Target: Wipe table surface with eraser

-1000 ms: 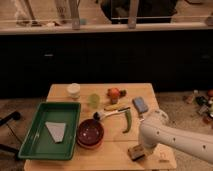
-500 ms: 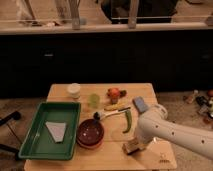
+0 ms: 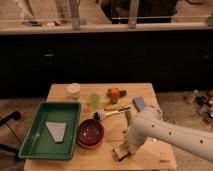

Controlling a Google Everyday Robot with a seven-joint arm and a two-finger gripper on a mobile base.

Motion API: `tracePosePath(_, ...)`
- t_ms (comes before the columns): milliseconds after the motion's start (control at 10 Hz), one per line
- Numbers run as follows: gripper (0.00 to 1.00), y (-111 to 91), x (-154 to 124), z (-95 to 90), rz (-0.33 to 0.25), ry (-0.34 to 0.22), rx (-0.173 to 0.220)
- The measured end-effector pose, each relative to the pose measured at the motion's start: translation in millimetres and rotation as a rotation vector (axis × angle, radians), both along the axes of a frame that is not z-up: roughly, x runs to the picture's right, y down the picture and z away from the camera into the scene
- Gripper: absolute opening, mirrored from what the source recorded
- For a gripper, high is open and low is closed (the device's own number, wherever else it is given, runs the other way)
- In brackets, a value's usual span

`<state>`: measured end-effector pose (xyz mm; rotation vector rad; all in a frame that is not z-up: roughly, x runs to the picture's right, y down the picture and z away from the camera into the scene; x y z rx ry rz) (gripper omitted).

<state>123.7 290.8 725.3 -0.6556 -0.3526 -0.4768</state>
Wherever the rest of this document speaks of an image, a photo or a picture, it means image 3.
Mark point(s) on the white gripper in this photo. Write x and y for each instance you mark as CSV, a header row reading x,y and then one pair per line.
x,y
133,140

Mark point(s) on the wooden black felt eraser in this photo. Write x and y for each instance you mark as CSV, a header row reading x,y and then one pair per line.
x,y
120,153

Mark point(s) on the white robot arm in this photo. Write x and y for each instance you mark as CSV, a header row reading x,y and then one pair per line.
x,y
149,123

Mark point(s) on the green chili pepper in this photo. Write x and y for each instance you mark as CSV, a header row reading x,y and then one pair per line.
x,y
128,116

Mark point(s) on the dark red bowl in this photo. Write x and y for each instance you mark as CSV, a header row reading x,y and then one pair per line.
x,y
90,132

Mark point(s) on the orange bowl underneath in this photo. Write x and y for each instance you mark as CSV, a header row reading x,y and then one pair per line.
x,y
91,147

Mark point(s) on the yellow toy corn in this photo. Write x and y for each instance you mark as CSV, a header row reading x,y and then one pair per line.
x,y
115,107

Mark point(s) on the blue grey sponge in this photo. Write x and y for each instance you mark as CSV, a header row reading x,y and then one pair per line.
x,y
139,103

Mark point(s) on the orange toy carrot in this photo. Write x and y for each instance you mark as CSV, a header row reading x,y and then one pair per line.
x,y
115,94

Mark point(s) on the green translucent cup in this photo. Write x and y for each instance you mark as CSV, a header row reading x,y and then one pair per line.
x,y
94,100

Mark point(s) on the grey folded cloth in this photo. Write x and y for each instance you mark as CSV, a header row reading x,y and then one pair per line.
x,y
57,130

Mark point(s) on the white cup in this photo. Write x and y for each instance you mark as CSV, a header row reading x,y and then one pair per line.
x,y
74,90

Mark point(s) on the green plastic tray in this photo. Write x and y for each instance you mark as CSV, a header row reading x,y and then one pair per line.
x,y
39,144

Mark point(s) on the white handled brush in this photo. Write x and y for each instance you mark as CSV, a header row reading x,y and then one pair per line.
x,y
103,114

